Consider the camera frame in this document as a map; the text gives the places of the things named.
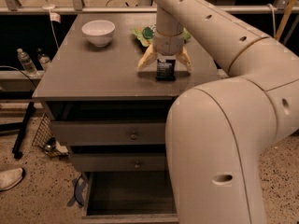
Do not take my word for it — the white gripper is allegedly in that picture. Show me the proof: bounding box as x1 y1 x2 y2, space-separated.
137 31 192 73

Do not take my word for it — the dark rxbar blueberry bar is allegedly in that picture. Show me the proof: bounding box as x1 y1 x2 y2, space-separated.
156 59 176 81

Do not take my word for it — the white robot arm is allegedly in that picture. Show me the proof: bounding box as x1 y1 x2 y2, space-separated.
153 0 299 224

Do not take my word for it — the grey drawer cabinet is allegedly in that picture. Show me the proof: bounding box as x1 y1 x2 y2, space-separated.
32 12 228 224

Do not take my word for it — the grey top drawer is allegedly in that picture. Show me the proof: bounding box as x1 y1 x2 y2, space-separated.
51 98 173 146

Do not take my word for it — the grey drawer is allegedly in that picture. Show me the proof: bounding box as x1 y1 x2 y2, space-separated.
81 171 178 224
69 145 166 172
51 98 173 146

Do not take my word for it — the grey middle drawer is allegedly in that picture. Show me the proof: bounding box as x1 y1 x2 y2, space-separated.
69 145 166 172

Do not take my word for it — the grey bottom drawer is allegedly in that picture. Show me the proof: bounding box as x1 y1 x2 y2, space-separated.
81 171 178 224

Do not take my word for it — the green snack bag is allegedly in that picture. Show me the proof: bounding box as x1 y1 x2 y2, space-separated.
131 24 192 48

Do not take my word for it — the white bowl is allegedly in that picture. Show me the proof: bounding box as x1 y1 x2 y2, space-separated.
81 20 115 47

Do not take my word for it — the yellow wooden ladder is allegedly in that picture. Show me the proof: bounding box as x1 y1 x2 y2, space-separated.
275 0 297 40

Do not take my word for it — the clear plastic water bottle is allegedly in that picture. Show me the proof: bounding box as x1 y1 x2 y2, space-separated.
17 49 38 77

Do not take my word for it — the black tripod leg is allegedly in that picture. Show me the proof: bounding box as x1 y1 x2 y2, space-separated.
12 102 36 160

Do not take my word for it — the metal railing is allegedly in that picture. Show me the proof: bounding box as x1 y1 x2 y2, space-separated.
0 0 299 16

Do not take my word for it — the white shoe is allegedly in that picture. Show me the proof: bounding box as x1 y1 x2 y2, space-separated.
0 168 25 191

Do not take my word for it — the white cable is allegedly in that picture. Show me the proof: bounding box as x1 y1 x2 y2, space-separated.
266 3 277 33

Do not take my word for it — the white lamp with cord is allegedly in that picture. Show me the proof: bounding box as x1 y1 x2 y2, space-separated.
42 0 61 47

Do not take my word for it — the black wire basket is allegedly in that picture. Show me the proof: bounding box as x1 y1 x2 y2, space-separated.
32 114 68 158

